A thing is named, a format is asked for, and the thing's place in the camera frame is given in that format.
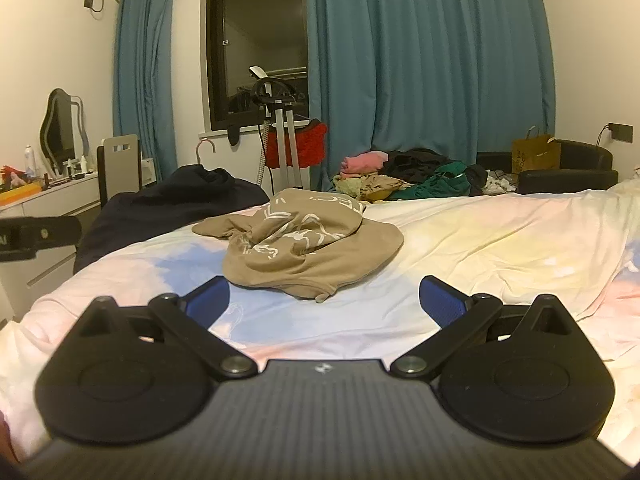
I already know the garment steamer stand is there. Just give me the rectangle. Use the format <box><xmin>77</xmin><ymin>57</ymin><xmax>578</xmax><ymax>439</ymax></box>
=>
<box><xmin>248</xmin><ymin>65</ymin><xmax>306</xmax><ymax>192</ymax></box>

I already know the yellow-green garment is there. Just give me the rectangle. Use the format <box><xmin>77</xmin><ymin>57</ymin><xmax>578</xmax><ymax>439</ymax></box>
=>
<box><xmin>332</xmin><ymin>177</ymin><xmax>371</xmax><ymax>203</ymax></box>

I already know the beige chair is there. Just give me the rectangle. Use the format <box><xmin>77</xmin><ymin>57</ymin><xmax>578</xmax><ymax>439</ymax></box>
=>
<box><xmin>96</xmin><ymin>134</ymin><xmax>143</xmax><ymax>209</ymax></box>

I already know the pile of mixed clothes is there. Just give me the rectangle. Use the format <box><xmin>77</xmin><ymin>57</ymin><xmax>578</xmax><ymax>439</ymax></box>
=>
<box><xmin>387</xmin><ymin>148</ymin><xmax>488</xmax><ymax>196</ymax></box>

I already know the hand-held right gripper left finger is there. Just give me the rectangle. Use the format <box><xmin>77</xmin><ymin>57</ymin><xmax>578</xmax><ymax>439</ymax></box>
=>
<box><xmin>80</xmin><ymin>276</ymin><xmax>258</xmax><ymax>380</ymax></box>

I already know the beige crumpled garment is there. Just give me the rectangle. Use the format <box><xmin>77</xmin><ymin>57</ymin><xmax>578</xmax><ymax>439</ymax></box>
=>
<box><xmin>345</xmin><ymin>174</ymin><xmax>416</xmax><ymax>201</ymax></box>

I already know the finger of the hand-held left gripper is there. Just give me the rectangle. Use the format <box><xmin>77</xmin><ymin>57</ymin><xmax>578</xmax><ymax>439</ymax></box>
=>
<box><xmin>0</xmin><ymin>216</ymin><xmax>83</xmax><ymax>262</ymax></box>

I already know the brown paper bag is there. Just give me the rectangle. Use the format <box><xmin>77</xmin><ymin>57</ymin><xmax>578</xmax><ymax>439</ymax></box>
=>
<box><xmin>511</xmin><ymin>126</ymin><xmax>562</xmax><ymax>171</ymax></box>

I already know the black armchair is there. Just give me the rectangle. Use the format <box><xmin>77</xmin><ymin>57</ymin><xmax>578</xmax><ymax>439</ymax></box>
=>
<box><xmin>475</xmin><ymin>139</ymin><xmax>620</xmax><ymax>196</ymax></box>

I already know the dark framed window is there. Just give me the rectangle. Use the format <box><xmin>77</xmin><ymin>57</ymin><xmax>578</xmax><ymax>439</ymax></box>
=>
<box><xmin>206</xmin><ymin>0</ymin><xmax>310</xmax><ymax>132</ymax></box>

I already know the wavy framed mirror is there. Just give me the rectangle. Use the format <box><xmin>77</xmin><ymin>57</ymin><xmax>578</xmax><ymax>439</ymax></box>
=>
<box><xmin>39</xmin><ymin>88</ymin><xmax>90</xmax><ymax>165</ymax></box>

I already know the red cloth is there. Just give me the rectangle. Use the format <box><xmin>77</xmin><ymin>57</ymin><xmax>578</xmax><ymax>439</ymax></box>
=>
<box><xmin>264</xmin><ymin>120</ymin><xmax>329</xmax><ymax>169</ymax></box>

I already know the green garment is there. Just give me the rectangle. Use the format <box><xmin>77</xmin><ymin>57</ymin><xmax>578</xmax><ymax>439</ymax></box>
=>
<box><xmin>395</xmin><ymin>160</ymin><xmax>473</xmax><ymax>200</ymax></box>

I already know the yellow box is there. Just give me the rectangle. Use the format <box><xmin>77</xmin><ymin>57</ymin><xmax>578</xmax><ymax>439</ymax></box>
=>
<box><xmin>0</xmin><ymin>182</ymin><xmax>42</xmax><ymax>202</ymax></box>

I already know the narrow blue curtain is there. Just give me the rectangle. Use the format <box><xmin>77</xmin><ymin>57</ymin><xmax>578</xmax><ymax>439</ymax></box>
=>
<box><xmin>112</xmin><ymin>0</ymin><xmax>178</xmax><ymax>171</ymax></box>

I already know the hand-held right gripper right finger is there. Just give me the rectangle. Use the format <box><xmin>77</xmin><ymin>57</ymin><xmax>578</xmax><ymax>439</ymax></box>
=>
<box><xmin>390</xmin><ymin>276</ymin><xmax>573</xmax><ymax>380</ymax></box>

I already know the black wall outlet with cable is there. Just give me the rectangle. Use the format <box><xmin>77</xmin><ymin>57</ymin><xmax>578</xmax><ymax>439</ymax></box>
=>
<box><xmin>597</xmin><ymin>122</ymin><xmax>633</xmax><ymax>146</ymax></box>

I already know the white dresser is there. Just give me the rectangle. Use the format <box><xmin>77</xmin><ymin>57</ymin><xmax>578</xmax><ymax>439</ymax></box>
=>
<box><xmin>0</xmin><ymin>172</ymin><xmax>103</xmax><ymax>321</ymax></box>

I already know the tan printed t-shirt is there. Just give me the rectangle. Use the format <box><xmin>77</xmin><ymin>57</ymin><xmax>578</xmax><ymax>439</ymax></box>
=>
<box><xmin>191</xmin><ymin>188</ymin><xmax>405</xmax><ymax>304</ymax></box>

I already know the pink garment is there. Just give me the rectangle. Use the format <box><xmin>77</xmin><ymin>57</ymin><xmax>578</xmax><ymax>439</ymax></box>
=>
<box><xmin>341</xmin><ymin>152</ymin><xmax>390</xmax><ymax>177</ymax></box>

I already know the white patterned garment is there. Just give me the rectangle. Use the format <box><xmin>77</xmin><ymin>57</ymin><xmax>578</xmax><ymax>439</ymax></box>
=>
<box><xmin>482</xmin><ymin>170</ymin><xmax>518</xmax><ymax>195</ymax></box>

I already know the dark navy garment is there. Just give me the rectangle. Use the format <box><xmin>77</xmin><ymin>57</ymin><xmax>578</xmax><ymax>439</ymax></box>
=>
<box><xmin>73</xmin><ymin>164</ymin><xmax>271</xmax><ymax>275</ymax></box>

